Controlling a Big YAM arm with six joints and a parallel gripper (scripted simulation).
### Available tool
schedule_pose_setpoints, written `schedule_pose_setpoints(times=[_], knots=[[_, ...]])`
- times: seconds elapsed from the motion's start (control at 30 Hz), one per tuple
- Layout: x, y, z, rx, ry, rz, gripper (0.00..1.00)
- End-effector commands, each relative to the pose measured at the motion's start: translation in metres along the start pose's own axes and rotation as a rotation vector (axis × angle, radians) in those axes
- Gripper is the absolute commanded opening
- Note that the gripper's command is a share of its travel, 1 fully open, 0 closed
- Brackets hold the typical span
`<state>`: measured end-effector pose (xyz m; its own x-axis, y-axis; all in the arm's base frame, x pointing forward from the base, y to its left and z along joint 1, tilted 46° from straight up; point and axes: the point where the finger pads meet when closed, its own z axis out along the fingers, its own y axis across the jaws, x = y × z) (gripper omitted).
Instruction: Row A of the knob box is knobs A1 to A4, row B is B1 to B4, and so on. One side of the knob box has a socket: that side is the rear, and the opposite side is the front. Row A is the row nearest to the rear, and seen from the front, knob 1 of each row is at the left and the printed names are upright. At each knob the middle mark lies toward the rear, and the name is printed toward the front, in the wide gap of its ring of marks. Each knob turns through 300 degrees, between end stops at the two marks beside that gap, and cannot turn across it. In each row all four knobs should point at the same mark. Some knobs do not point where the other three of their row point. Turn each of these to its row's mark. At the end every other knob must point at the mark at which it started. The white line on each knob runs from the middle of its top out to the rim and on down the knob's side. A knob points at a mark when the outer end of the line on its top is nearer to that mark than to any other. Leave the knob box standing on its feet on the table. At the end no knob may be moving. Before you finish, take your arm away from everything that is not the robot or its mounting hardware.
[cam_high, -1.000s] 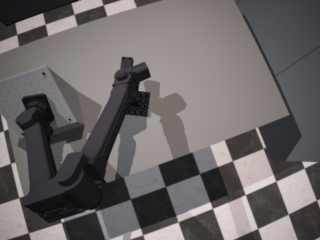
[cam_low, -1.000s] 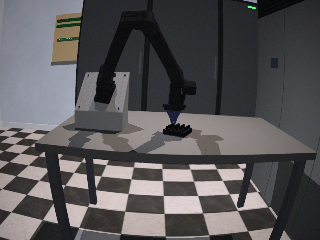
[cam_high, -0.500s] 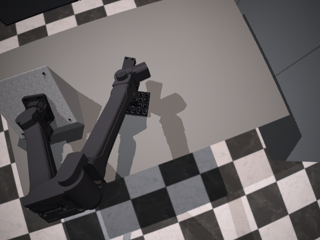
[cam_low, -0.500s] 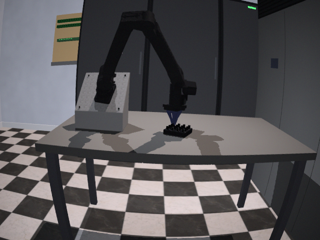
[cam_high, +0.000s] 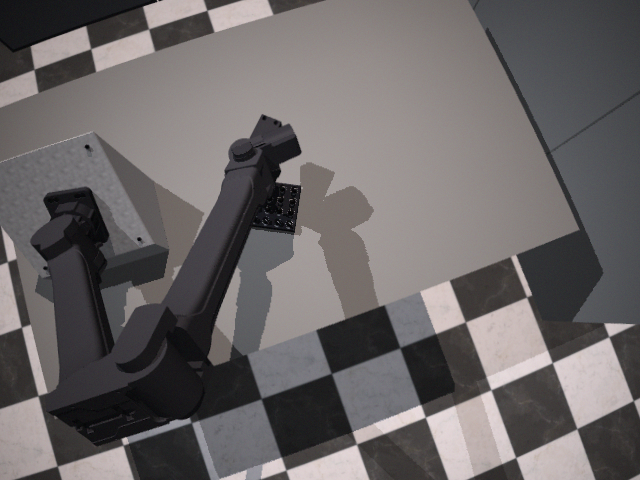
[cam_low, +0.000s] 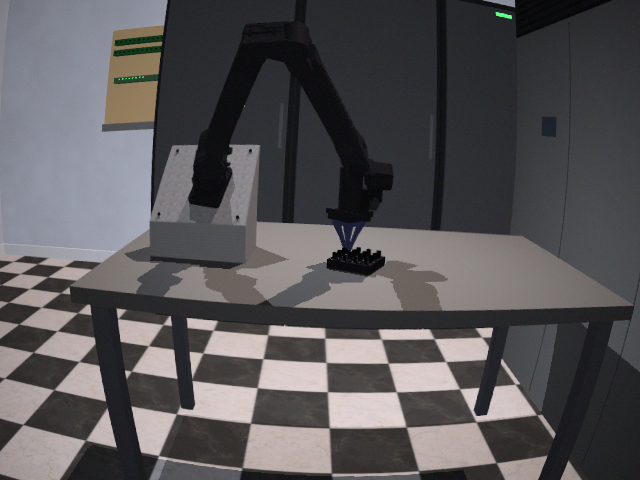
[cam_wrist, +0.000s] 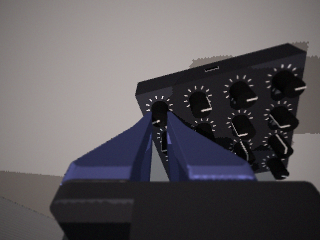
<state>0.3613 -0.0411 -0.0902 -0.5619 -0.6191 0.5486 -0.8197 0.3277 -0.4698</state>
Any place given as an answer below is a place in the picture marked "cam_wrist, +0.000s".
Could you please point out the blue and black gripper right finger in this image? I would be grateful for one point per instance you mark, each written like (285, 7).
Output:
(201, 159)

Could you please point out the black knob box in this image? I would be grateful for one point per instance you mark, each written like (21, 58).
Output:
(214, 100)

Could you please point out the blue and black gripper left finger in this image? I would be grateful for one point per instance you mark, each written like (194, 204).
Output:
(120, 157)

